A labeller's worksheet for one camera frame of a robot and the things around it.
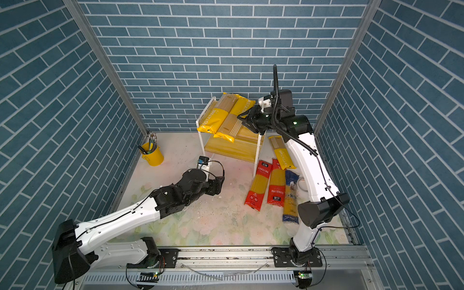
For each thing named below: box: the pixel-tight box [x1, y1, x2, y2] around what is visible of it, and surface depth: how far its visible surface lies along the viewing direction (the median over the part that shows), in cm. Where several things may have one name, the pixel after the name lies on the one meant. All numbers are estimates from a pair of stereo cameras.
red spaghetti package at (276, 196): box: [267, 158, 286, 208], surface depth 96 cm
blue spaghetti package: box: [282, 170, 300, 225], surface depth 90 cm
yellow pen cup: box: [140, 141, 165, 167], surface depth 101 cm
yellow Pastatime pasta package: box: [196, 92, 239, 135], surface depth 82 cm
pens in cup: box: [137, 131, 158, 155], surface depth 99 cm
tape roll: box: [297, 176, 309, 193], surface depth 98 cm
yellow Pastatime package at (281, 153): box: [268, 135, 297, 171], surface depth 109 cm
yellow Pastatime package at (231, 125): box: [212, 95, 256, 144], surface depth 78 cm
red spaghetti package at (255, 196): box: [244, 160, 272, 212], surface depth 95 cm
